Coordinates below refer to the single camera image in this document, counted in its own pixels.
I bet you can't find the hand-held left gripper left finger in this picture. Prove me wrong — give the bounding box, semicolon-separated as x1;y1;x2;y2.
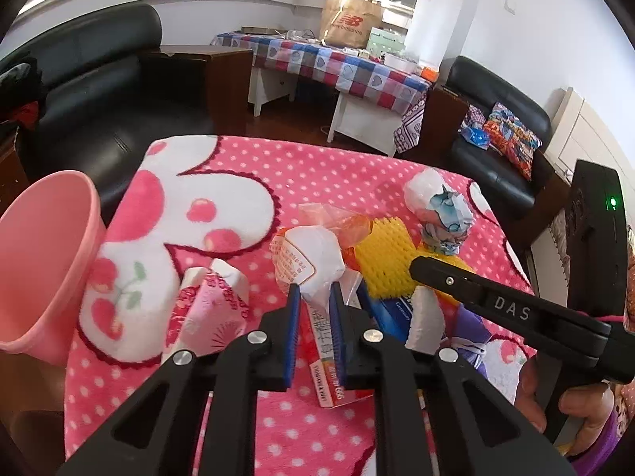
60;282;302;476

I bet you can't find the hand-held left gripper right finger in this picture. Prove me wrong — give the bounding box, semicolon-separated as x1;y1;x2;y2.
328;282;579;476

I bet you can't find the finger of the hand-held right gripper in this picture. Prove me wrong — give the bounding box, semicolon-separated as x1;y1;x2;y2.
409;255;612;354

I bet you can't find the purple packet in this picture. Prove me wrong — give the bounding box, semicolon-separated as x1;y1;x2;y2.
441;302;497;378

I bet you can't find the white paper wrapper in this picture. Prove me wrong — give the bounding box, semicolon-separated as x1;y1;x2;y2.
269;225;346;304

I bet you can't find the yellow foam net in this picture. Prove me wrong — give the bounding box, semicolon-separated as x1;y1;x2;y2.
354;217;477;304

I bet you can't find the white foam piece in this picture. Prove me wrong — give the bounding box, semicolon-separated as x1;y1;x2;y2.
404;285;447;356

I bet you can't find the pink patterned tissue pack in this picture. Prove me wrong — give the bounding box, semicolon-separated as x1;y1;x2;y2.
161;258;251;364

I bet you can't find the pink plastic bin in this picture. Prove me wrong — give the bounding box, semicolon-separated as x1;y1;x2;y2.
0;171;107;369

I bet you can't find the person's right hand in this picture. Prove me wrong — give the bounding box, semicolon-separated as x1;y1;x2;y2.
513;356;627;458

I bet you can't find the red and white packet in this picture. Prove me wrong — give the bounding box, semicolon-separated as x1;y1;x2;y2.
308;269;379;410

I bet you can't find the blue box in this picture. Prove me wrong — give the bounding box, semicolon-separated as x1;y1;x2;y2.
367;292;422;344

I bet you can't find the clear orange plastic bag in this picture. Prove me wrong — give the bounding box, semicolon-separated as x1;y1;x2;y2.
298;203;373;255

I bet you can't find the crumpled blue patterned paper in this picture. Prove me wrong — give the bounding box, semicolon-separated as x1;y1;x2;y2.
403;167;475;257

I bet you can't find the white wooden panel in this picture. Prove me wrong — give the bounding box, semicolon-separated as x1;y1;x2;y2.
543;86;635;209

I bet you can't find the colourful printed cushion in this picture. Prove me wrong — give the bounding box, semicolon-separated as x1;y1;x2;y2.
483;102;543;182

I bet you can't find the pink dotted printed blanket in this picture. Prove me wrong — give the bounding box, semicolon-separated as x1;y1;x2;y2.
64;134;539;476

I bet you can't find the blue plastic bag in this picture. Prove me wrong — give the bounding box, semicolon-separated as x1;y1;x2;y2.
459;104;492;152

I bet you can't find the wooden side table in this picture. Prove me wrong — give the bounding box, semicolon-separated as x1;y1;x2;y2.
139;44;254;136
421;84;470;160

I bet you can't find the white table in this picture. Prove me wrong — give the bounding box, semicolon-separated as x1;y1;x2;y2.
245;64;404;157

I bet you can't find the black leather armchair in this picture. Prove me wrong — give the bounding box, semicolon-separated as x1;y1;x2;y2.
427;54;554;220

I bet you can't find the checkered tablecloth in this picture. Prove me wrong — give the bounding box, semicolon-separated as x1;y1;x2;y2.
211;32;432;155

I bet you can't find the green box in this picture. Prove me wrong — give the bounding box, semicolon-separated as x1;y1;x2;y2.
364;27;409;60

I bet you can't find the brown paper bag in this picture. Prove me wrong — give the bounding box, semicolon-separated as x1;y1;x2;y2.
317;0;384;50

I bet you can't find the black leather sofa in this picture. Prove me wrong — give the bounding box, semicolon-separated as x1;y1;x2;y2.
0;2;220;209

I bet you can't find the black jacket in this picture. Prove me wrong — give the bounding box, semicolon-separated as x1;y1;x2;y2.
0;57;48;130

